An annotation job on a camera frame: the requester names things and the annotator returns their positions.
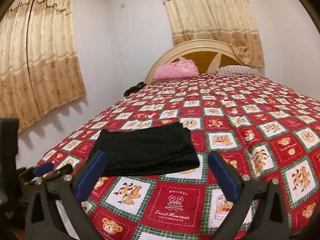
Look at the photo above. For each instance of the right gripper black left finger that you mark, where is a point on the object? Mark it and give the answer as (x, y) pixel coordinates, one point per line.
(43, 220)

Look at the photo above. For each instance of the black pants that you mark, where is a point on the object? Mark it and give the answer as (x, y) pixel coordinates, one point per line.
(146, 152)

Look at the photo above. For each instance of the beige curtain by headboard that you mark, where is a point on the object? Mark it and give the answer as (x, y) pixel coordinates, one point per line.
(228, 21)

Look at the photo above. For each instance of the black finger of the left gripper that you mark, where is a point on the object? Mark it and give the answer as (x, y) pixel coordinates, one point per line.
(61, 172)
(39, 170)

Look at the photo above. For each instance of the small black item on bed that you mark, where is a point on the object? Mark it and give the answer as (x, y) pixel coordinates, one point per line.
(134, 89)

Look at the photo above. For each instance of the pink folded blanket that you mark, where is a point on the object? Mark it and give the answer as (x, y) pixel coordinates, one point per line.
(176, 71)

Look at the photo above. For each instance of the cream wooden headboard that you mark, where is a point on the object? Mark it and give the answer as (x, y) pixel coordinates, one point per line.
(208, 55)

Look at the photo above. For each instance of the red checkered bedspread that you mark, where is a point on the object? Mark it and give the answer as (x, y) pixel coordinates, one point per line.
(261, 128)

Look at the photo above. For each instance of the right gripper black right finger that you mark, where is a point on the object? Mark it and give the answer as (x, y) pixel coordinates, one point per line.
(270, 219)

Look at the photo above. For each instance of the beige curtain on side wall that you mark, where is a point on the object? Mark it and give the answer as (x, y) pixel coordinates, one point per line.
(39, 64)

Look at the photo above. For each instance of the grey striped pillow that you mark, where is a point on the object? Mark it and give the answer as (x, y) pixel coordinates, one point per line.
(237, 70)

